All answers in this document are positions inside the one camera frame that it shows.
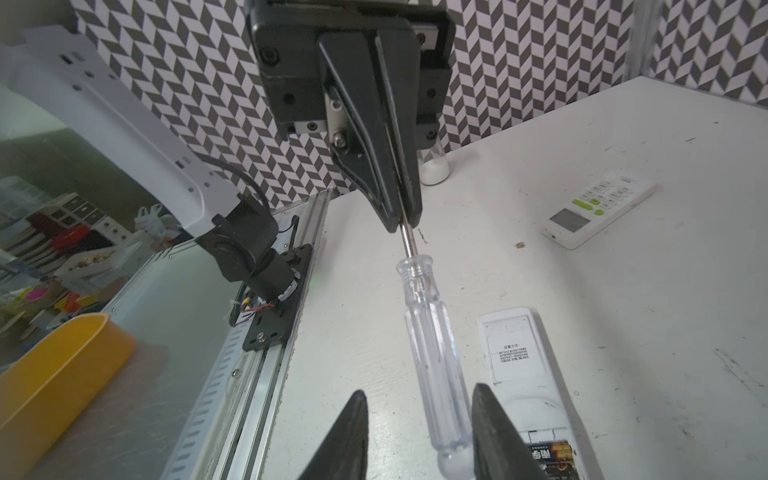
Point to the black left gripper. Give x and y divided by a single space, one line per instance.
284 35

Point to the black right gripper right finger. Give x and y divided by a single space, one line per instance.
499 451

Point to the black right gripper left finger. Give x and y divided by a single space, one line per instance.
343 453

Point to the clear handle screwdriver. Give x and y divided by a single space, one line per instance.
437 362

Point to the gold black AAA battery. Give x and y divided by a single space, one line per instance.
556 459

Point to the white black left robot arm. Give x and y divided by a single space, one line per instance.
60 72

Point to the white remote green buttons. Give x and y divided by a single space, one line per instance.
592 209

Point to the clear glass jar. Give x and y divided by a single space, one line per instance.
434 167

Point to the yellow plastic bin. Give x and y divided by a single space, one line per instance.
45 391

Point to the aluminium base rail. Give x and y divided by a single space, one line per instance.
228 432

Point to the aluminium corner post right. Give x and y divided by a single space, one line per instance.
646 17

